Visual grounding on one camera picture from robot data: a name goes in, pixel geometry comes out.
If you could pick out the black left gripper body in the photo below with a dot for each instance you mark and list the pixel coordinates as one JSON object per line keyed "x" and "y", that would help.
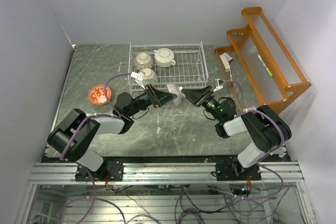
{"x": 142, "y": 102}

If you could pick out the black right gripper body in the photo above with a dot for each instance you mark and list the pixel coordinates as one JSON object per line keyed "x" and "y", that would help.
{"x": 211, "y": 104}

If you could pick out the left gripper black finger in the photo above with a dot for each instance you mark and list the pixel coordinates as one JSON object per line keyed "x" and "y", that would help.
{"x": 161, "y": 102}
{"x": 155, "y": 94}

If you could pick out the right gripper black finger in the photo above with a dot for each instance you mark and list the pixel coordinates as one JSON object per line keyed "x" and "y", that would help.
{"x": 195, "y": 99}
{"x": 202, "y": 91}

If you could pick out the grey striped bowl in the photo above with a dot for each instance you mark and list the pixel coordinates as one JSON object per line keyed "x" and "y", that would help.
{"x": 175, "y": 89}

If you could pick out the pale green bowl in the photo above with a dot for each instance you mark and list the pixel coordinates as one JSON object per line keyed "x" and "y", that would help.
{"x": 149, "y": 76}

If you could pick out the white wire dish rack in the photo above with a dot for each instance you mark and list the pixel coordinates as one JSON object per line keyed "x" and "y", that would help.
{"x": 190, "y": 71}

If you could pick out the white bowl red pattern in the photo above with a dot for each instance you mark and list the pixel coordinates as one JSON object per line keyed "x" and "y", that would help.
{"x": 96, "y": 95}

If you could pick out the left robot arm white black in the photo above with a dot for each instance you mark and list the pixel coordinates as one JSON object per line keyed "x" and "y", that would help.
{"x": 73, "y": 135}

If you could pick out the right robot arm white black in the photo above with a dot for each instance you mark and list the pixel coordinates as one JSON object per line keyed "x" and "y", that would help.
{"x": 265, "y": 128}

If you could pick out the orange wooden shelf rack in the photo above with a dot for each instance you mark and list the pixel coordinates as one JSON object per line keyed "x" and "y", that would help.
{"x": 259, "y": 37}

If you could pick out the brown patterned bowl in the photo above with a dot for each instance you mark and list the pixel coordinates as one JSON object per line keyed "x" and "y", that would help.
{"x": 143, "y": 60}

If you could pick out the white red eraser block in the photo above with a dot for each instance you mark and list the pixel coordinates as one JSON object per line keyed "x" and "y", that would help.
{"x": 226, "y": 59}

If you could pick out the marker pen on shelf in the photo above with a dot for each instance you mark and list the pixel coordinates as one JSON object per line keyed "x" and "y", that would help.
{"x": 265, "y": 66}

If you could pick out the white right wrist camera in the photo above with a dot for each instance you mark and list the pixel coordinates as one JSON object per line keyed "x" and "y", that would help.
{"x": 218, "y": 85}

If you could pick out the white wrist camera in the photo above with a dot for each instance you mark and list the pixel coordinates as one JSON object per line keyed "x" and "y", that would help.
{"x": 218, "y": 85}
{"x": 139, "y": 77}

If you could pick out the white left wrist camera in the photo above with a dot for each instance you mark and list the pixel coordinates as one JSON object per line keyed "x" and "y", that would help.
{"x": 139, "y": 77}

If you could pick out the cream two-handled soup bowl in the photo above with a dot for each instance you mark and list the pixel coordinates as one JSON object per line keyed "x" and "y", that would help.
{"x": 164, "y": 57}

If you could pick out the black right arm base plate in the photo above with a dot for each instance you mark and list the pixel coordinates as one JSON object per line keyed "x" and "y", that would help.
{"x": 235, "y": 172}

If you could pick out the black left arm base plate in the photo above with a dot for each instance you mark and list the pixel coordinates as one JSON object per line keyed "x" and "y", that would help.
{"x": 110, "y": 170}

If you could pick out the aluminium mounting rail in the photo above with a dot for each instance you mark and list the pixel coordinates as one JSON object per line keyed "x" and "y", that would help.
{"x": 155, "y": 173}

